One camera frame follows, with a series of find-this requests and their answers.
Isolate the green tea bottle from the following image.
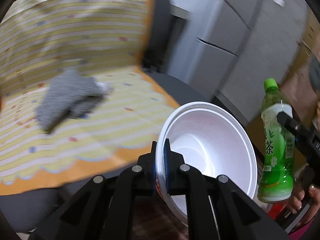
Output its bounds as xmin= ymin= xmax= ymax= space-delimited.
xmin=258 ymin=78 xmax=295 ymax=203

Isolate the white foam bowl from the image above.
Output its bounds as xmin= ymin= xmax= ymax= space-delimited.
xmin=155 ymin=101 xmax=258 ymax=224

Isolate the grey knitted cloth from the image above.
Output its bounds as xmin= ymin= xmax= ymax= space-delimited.
xmin=35 ymin=69 xmax=114 ymax=133

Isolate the person's right hand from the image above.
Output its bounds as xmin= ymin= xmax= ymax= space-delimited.
xmin=287 ymin=165 xmax=319 ymax=227

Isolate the grey office chair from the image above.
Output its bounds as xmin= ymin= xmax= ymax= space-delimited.
xmin=1 ymin=0 xmax=209 ymax=232

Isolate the grey refrigerator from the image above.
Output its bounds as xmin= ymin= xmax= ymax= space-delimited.
xmin=167 ymin=0 xmax=311 ymax=128

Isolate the yellow striped cloth cover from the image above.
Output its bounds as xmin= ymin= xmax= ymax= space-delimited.
xmin=1 ymin=0 xmax=178 ymax=196

